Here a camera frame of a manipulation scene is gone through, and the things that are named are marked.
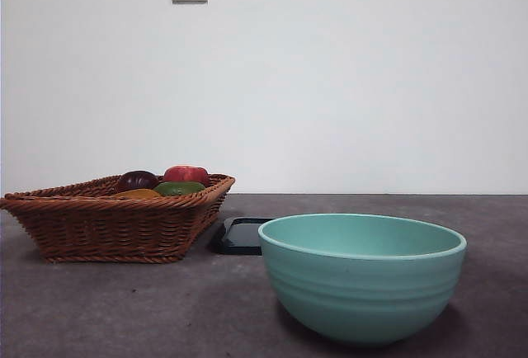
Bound red apple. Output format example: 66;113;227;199
163;165;210;188

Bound dark purple plum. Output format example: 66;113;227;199
116;170;160;194

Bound brown wicker basket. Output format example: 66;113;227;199
0;172;237;264

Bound yellow-brown kiwi fruit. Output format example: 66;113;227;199
113;188;164;200

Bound dark teal rectangular tray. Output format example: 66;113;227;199
210;216;276;257

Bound mint green bowl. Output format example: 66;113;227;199
257;213;468;349

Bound green avocado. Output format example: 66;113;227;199
153;181;206;197

